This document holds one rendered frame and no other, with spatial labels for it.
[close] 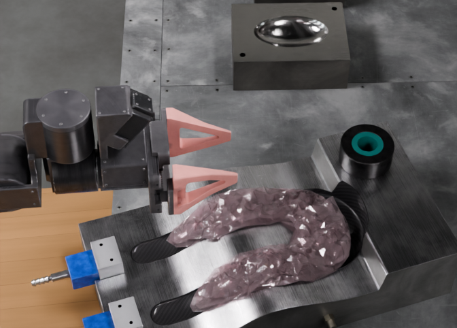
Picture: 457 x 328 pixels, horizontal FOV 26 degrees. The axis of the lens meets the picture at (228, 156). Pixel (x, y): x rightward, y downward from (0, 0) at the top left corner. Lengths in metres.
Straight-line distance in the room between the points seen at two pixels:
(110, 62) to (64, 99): 1.89
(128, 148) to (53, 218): 0.52
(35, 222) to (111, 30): 1.53
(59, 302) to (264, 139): 0.44
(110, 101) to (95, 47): 1.96
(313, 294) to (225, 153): 0.36
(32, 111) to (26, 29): 2.05
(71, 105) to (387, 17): 0.97
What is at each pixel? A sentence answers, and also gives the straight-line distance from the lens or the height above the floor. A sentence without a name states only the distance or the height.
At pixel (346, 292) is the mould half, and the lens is 1.41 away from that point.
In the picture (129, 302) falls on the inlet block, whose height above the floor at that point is 0.88.
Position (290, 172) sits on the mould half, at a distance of 1.53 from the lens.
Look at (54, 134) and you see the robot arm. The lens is 1.04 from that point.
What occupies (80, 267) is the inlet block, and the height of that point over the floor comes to 0.87.
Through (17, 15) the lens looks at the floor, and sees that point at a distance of 3.15.
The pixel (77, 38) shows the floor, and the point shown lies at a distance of 3.04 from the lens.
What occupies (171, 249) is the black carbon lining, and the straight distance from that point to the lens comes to 1.47.
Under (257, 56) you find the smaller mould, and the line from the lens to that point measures 1.70.
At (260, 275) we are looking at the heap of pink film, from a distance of 1.36.
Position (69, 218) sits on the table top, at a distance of 1.59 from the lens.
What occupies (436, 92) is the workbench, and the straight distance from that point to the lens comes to 1.78.
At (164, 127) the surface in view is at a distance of 1.11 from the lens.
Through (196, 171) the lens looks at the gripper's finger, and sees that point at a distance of 1.08.
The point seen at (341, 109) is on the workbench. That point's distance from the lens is 1.72.
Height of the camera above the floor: 2.06
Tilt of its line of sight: 50 degrees down
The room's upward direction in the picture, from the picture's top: straight up
